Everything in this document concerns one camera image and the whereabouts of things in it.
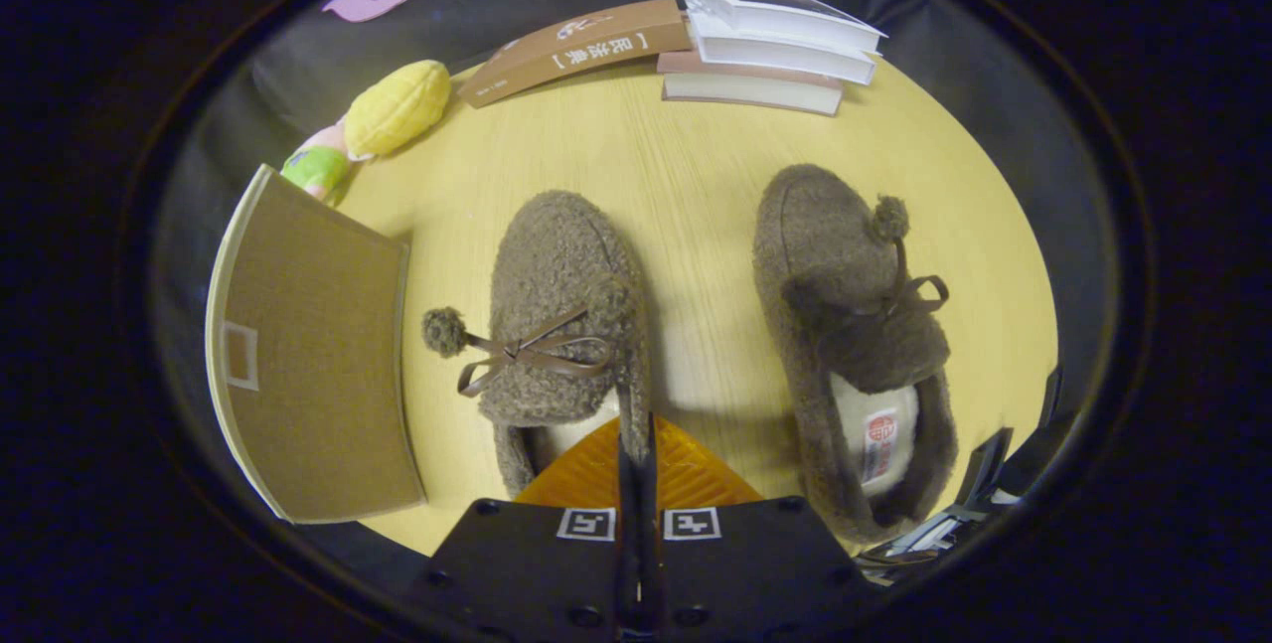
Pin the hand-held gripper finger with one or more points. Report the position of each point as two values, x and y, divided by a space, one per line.
647 524
626 524

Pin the brown fuzzy shoe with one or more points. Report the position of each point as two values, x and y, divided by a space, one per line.
556 265
815 245

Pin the beige fabric storage box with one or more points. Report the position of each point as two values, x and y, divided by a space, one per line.
318 365

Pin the pink cover book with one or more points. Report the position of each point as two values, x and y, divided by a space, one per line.
745 86

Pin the pink green plush toy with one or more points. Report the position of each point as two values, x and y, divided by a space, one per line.
316 169

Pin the brown cover book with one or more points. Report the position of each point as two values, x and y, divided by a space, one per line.
566 52

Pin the yellow plush toy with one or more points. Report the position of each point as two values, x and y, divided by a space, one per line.
397 106

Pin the thick white book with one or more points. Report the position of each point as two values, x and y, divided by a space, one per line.
775 54

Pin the white book dark photo cover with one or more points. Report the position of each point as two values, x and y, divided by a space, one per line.
785 12

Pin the black metal frame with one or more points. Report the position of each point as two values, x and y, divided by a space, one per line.
1004 469

